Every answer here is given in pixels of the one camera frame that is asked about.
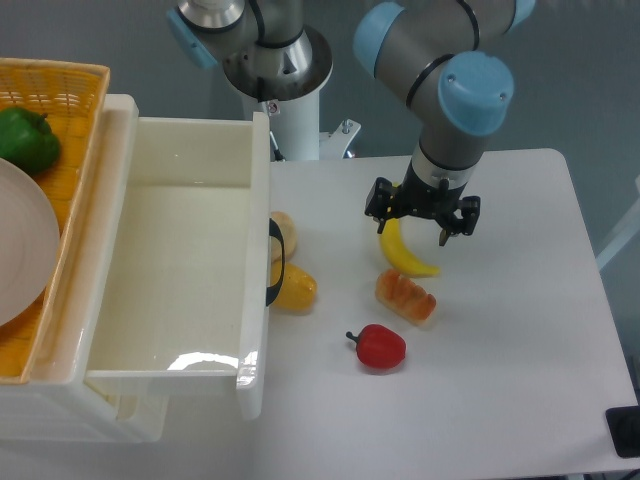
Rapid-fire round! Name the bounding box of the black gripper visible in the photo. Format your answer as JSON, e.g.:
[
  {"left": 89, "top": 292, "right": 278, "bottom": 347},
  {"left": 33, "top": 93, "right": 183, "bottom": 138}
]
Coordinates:
[{"left": 364, "top": 161, "right": 481, "bottom": 246}]

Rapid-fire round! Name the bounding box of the orange woven basket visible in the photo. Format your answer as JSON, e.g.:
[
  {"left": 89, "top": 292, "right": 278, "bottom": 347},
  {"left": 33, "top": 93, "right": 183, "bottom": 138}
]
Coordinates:
[{"left": 1, "top": 57, "right": 110, "bottom": 385}]

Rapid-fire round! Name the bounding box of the pale pink plate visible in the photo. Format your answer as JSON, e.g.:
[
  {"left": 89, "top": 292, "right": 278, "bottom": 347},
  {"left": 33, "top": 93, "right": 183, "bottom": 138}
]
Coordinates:
[{"left": 1, "top": 160, "right": 60, "bottom": 325}]

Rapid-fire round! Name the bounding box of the white plastic drawer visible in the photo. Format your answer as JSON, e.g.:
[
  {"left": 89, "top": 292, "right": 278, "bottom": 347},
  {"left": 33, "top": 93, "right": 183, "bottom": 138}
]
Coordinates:
[{"left": 86, "top": 113, "right": 273, "bottom": 420}]

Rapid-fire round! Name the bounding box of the golden square bread loaf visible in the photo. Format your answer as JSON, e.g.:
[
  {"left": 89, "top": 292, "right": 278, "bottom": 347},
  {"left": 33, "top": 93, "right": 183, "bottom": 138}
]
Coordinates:
[{"left": 375, "top": 269, "right": 437, "bottom": 326}]

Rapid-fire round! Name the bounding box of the green bell pepper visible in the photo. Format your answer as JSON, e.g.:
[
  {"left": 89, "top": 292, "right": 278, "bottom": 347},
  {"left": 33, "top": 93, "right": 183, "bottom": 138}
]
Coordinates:
[{"left": 1, "top": 106, "right": 61, "bottom": 176}]

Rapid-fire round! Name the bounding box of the black device at edge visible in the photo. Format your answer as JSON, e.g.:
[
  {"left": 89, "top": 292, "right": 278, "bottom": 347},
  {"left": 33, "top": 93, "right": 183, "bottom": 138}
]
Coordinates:
[{"left": 605, "top": 405, "right": 640, "bottom": 458}]

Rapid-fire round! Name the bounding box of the red bell pepper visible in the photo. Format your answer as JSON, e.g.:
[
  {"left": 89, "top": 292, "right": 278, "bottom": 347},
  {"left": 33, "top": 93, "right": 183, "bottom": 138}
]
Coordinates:
[{"left": 345, "top": 324, "right": 406, "bottom": 370}]

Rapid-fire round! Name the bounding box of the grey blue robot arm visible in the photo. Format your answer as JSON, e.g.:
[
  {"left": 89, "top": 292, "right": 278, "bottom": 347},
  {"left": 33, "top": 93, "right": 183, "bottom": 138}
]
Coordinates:
[{"left": 166, "top": 1, "right": 535, "bottom": 240}]

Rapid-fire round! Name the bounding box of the white plastic drawer cabinet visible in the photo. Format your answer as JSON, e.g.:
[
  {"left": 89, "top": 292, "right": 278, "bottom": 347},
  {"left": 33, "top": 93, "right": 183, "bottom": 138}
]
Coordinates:
[{"left": 1, "top": 94, "right": 168, "bottom": 443}]

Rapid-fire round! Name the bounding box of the black drawer handle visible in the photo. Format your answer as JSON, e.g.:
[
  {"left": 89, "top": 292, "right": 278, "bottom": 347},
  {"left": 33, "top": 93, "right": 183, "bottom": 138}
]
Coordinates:
[{"left": 266, "top": 218, "right": 286, "bottom": 307}]

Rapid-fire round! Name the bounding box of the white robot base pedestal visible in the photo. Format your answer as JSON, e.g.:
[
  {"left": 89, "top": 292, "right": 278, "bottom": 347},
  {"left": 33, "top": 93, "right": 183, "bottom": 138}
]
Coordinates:
[{"left": 222, "top": 25, "right": 362, "bottom": 162}]

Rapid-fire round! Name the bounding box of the yellow banana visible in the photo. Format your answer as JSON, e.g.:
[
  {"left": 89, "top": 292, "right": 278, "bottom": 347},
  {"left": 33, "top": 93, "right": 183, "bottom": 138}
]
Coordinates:
[{"left": 379, "top": 183, "right": 442, "bottom": 279}]

